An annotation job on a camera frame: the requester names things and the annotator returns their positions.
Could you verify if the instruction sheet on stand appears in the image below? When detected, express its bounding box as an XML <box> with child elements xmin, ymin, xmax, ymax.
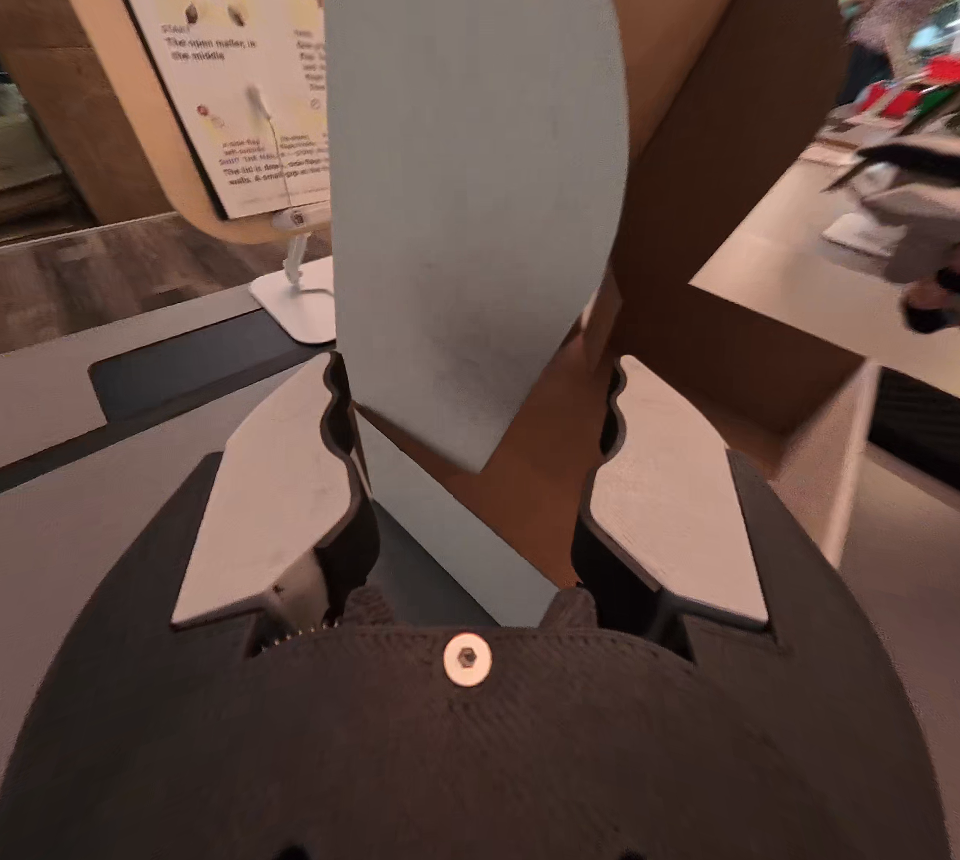
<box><xmin>26</xmin><ymin>0</ymin><xmax>335</xmax><ymax>345</ymax></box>

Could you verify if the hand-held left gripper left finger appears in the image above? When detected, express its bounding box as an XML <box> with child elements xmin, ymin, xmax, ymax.
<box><xmin>171</xmin><ymin>350</ymin><xmax>380</xmax><ymax>632</ymax></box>

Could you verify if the brown cardboard mailer box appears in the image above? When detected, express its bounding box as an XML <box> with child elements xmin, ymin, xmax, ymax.
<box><xmin>321</xmin><ymin>0</ymin><xmax>882</xmax><ymax>629</ymax></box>

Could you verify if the dark desk cable tray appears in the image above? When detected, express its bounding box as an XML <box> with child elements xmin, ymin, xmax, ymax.
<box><xmin>88</xmin><ymin>308</ymin><xmax>331</xmax><ymax>426</ymax></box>

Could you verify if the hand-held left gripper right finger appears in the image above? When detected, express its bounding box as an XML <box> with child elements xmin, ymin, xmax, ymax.
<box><xmin>573</xmin><ymin>353</ymin><xmax>772</xmax><ymax>632</ymax></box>

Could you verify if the printed instruction sheet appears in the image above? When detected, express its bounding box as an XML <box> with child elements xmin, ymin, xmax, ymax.
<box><xmin>82</xmin><ymin>0</ymin><xmax>331</xmax><ymax>220</ymax></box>

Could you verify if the red and green object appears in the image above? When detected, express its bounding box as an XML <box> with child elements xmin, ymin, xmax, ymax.
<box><xmin>858</xmin><ymin>53</ymin><xmax>960</xmax><ymax>122</ymax></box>

